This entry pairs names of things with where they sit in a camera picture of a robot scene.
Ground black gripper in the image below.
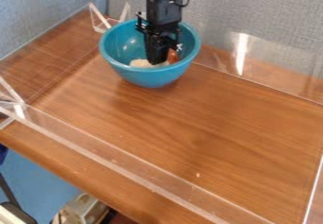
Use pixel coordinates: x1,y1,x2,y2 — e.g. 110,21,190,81
137,0,185,65

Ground blue bowl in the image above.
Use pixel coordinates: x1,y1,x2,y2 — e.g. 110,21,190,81
99,19,202,88

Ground clear acrylic tray walls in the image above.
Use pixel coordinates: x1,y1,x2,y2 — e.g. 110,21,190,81
0,10,323,224

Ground white power strip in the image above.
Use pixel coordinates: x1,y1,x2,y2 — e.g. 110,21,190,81
51,193,110,224

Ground black stand leg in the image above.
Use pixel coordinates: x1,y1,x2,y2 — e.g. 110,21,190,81
0,173,38,224

